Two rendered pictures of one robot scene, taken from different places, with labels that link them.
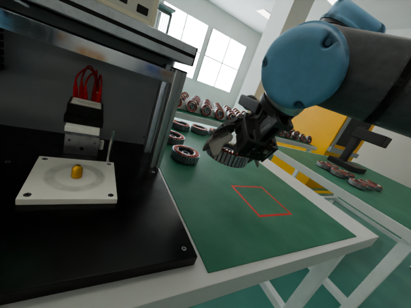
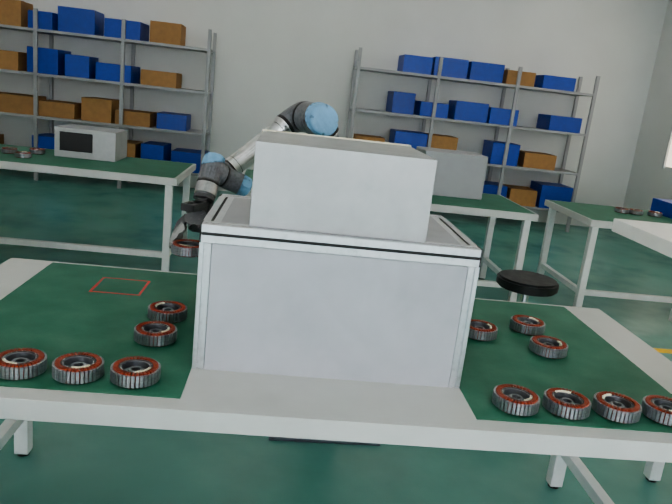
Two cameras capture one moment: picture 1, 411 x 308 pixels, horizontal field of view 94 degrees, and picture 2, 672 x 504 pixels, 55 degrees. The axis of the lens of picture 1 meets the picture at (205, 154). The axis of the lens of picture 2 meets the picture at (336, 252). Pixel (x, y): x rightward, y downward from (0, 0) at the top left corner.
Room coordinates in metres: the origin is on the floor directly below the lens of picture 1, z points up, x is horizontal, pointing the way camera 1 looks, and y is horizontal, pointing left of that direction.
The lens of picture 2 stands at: (2.03, 1.33, 1.45)
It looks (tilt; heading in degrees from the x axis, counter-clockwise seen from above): 14 degrees down; 209
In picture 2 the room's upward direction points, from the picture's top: 6 degrees clockwise
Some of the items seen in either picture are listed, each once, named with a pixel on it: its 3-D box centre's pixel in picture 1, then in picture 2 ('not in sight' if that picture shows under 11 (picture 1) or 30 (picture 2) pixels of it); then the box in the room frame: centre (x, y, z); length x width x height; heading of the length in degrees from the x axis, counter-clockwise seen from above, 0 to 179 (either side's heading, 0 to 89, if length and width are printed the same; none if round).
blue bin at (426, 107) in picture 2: not in sight; (430, 109); (-5.83, -1.81, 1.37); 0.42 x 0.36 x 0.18; 36
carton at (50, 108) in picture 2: not in sight; (62, 109); (-3.30, -5.62, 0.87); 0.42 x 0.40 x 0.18; 123
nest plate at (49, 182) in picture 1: (76, 178); not in sight; (0.33, 0.24, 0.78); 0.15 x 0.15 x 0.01; 34
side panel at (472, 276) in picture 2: not in sight; (450, 310); (0.42, 0.83, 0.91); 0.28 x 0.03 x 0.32; 34
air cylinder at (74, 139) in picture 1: (82, 141); not in sight; (0.45, 0.32, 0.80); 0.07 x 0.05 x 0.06; 124
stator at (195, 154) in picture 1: (185, 154); (167, 311); (0.70, 0.07, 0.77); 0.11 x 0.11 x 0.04
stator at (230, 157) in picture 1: (227, 152); (188, 248); (0.48, -0.05, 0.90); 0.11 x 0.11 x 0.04
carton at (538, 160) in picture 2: not in sight; (534, 159); (-6.66, -0.58, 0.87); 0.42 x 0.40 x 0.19; 123
